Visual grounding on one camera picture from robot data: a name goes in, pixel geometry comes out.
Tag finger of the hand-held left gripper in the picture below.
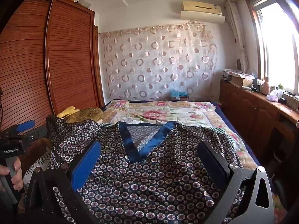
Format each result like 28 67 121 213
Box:
22 126 48 143
5 120 36 137

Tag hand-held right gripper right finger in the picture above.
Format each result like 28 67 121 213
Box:
197 140 275 224

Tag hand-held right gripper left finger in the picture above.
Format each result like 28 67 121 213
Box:
24 140 101 224

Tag dark blue circle-print top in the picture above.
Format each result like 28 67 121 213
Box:
45 114 246 224

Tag person's left hand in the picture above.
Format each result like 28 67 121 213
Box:
0 155 24 193

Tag green leaf-print sheet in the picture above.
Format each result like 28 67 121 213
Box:
23 119 236 185

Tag yellow plush toy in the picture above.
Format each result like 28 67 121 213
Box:
57 106 81 118

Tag bed with navy sheet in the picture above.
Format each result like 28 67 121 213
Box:
103 98 263 168

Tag low wooden cabinet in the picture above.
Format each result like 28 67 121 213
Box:
220 80 299 180

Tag wooden slatted wardrobe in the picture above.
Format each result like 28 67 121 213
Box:
0 0 104 168

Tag floral blanket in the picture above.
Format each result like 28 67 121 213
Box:
100 100 257 166

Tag open cardboard box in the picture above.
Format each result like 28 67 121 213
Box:
231 75 254 88

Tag pink tissue pack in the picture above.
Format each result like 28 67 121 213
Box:
266 91 279 102

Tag pink thermos jug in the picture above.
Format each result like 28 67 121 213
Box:
260 77 271 95

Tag floral cloth pile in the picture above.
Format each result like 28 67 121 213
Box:
223 69 250 77

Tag sheer circle-pattern curtain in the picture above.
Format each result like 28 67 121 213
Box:
98 23 218 101

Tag white patterned window curtain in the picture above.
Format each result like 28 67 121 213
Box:
225 0 249 73

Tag wooden-framed window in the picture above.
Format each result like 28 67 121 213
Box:
248 0 299 96

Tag blue carton by wall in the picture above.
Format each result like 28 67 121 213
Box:
170 89 189 101

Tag cream wall air conditioner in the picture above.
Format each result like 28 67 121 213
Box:
180 0 226 24

